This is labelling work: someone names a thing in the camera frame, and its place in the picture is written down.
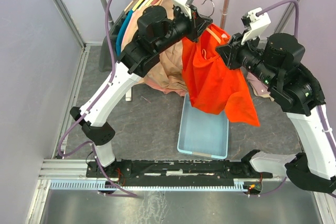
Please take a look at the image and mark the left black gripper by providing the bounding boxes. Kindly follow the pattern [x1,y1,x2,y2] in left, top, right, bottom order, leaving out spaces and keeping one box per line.
[154,4,213,54]

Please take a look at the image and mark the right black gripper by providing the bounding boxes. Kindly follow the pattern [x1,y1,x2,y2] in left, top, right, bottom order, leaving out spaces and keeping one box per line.
[216,29,279,88]

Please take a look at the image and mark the orange plastic hanger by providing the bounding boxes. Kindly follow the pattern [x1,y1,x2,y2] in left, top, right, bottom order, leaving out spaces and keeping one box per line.
[201,0,229,46]

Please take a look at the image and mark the orange t shirt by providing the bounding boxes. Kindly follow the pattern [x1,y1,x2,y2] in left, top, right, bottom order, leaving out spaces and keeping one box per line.
[182,31,260,126]

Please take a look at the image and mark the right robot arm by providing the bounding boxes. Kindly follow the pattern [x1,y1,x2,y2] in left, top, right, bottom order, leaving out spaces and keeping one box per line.
[216,33,335,196]

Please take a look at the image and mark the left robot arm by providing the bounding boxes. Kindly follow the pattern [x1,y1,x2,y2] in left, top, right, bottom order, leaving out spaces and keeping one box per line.
[70,6,213,177]

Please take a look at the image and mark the lilac t shirt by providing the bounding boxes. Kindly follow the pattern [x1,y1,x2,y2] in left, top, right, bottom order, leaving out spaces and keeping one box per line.
[247,73,270,98]

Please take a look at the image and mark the cream folded t shirt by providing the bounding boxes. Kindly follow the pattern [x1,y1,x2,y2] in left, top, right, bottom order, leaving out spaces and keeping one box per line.
[265,94,275,102]

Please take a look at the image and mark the beige t shirt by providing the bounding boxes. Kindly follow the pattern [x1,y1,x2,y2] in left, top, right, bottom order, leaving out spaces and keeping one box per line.
[128,0,190,95]

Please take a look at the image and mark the yellow plastic hanger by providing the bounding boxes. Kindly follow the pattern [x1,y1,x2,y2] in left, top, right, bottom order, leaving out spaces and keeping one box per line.
[132,0,149,12]

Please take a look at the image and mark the pink t shirt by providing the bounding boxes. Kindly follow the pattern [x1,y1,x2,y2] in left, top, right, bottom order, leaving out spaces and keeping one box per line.
[123,11,188,98]

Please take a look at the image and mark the teal blue t shirt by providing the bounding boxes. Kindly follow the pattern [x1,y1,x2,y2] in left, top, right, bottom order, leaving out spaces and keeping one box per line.
[115,0,182,56]

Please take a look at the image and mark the dark grey t shirt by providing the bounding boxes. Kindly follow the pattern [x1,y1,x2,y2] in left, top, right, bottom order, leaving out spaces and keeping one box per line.
[99,11,127,72]

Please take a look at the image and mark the light blue plastic basket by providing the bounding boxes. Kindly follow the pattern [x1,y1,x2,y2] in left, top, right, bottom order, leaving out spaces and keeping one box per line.
[177,93,229,159]

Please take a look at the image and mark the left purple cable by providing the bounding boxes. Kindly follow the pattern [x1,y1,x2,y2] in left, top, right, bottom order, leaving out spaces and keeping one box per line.
[57,0,176,198]

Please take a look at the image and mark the purple cable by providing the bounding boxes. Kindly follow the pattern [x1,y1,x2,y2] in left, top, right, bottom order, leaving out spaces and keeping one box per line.
[246,0,336,197]
[57,0,176,198]

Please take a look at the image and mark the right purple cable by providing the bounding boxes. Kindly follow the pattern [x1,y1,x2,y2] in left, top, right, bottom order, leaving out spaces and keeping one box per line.
[246,0,336,197]

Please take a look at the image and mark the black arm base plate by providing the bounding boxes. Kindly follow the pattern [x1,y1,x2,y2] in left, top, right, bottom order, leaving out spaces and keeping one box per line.
[86,159,273,187]

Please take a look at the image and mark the light blue cable duct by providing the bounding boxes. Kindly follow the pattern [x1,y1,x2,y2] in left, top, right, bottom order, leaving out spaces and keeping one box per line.
[49,179,249,190]

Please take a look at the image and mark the aluminium frame rail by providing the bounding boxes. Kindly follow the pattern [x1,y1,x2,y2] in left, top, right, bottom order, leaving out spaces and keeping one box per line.
[39,159,282,182]

